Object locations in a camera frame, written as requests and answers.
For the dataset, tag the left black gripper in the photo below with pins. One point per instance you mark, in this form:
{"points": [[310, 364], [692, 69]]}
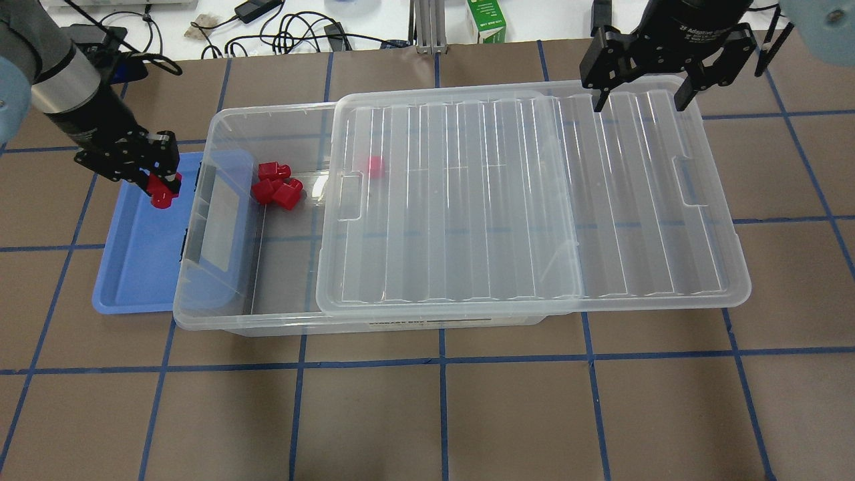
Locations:
{"points": [[92, 125]]}

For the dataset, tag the red block left cluster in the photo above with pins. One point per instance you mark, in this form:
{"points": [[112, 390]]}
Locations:
{"points": [[264, 190]]}

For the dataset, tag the green white carton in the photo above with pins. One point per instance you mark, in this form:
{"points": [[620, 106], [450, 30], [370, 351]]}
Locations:
{"points": [[487, 22]]}

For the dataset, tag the blue plastic tray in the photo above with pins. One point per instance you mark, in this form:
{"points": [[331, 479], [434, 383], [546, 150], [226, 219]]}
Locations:
{"points": [[143, 247]]}

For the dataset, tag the red block upper cluster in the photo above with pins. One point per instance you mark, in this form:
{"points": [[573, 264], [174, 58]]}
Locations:
{"points": [[274, 171]]}

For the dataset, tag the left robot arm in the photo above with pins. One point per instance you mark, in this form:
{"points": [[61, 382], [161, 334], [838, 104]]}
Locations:
{"points": [[42, 68]]}

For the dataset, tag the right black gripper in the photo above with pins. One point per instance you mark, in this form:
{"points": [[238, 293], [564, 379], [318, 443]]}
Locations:
{"points": [[688, 27]]}

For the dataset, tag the clear plastic box lid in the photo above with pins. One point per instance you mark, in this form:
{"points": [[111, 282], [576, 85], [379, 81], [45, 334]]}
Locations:
{"points": [[518, 200]]}

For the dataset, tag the clear plastic storage box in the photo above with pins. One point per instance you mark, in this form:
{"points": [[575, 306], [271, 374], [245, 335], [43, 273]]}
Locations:
{"points": [[283, 250]]}

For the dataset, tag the aluminium frame post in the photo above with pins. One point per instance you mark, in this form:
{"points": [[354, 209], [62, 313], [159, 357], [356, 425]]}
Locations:
{"points": [[427, 27]]}

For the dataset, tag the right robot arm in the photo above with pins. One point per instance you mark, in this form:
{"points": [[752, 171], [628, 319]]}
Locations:
{"points": [[825, 26]]}

